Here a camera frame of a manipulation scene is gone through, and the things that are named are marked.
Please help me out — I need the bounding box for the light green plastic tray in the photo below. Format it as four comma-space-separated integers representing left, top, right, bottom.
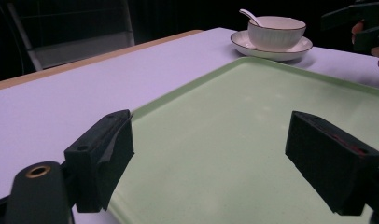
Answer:
107, 56, 379, 224

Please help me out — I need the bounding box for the white plate with dark rim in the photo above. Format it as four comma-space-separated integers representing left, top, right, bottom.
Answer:
230, 30, 314, 62

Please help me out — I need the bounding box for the white ribbed bowl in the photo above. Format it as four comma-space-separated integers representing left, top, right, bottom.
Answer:
246, 16, 307, 52

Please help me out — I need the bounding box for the grey metal chair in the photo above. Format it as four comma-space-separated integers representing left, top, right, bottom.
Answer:
0, 0, 135, 72

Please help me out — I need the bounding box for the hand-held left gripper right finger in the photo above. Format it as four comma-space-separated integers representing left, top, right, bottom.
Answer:
285, 110, 379, 217

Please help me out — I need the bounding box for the white ceramic spoon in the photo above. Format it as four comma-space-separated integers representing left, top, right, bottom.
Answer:
239, 8, 260, 28

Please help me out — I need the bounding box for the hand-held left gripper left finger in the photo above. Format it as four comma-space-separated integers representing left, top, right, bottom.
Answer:
63, 109, 135, 214

